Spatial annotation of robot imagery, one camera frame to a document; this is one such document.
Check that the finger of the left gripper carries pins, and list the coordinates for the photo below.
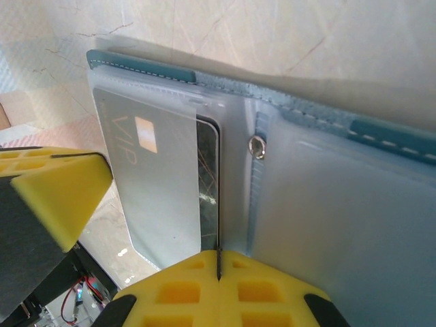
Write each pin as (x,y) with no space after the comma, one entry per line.
(34,153)
(61,197)

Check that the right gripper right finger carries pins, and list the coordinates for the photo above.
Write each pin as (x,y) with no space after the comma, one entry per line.
(265,293)

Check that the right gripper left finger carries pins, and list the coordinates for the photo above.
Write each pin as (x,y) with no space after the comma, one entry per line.
(177,293)

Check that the silver VIP card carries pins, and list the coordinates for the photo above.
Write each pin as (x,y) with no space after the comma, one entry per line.
(153,187)

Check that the teal leather card holder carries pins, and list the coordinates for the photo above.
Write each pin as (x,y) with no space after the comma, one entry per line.
(323,204)

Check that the tan cork block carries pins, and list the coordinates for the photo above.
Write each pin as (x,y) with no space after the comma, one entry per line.
(2,116)

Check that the small green circuit board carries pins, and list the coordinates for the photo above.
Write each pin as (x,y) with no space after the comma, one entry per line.
(80,294)

